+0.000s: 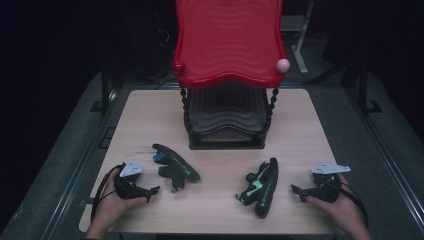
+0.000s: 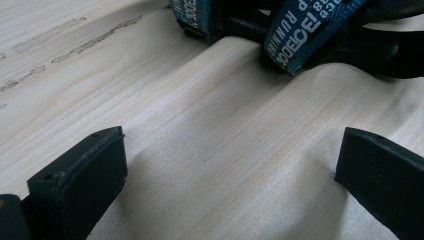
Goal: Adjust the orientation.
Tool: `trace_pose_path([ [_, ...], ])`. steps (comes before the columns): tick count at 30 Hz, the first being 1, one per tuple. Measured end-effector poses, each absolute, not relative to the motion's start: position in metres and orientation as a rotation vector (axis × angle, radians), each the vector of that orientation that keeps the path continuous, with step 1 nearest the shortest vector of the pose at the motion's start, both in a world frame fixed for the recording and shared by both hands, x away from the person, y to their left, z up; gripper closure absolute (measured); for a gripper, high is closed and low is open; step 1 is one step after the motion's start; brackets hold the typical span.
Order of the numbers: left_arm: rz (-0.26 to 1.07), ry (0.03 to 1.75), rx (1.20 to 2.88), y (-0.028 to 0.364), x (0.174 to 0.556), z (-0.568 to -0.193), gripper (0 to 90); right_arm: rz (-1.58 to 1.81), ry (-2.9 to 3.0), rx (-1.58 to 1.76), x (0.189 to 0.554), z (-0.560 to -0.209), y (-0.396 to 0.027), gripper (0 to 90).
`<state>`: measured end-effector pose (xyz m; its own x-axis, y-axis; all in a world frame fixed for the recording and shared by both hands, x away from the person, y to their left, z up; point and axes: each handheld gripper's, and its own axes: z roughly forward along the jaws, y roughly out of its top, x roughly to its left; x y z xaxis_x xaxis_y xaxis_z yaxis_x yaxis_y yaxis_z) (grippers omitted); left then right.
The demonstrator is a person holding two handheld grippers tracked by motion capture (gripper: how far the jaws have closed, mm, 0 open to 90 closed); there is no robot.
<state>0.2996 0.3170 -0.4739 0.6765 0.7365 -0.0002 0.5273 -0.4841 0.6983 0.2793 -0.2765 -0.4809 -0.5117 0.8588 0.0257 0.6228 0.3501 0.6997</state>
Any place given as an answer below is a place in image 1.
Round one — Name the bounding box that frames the person's left hand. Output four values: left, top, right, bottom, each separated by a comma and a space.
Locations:
90, 166, 149, 230

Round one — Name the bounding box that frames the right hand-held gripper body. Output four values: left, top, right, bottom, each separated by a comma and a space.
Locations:
308, 161, 352, 204

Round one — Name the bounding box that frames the black sandal with green strap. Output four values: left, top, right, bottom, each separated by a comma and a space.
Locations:
151, 143, 202, 194
234, 157, 280, 220

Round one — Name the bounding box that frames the hand-held gripper black cable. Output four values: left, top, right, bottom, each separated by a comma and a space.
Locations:
333, 181, 370, 229
90, 163, 127, 223

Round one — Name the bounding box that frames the left hand-held gripper black cable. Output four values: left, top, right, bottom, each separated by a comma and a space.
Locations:
90, 163, 127, 223

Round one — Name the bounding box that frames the black frame post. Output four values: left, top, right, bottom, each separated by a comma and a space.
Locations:
89, 61, 117, 114
355, 61, 384, 116

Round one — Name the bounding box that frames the right hand-held gripper black cable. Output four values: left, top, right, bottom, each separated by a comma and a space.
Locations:
333, 181, 370, 229

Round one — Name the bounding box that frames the red and black shoe rack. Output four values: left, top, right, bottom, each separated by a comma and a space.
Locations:
172, 0, 291, 151

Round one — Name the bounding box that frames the grey metal stand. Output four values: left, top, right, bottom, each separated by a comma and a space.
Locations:
279, 0, 316, 76

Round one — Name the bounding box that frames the person's right hand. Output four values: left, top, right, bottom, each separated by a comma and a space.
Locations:
305, 173, 367, 232

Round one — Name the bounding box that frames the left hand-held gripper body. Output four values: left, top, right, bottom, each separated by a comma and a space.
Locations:
113, 158, 153, 201

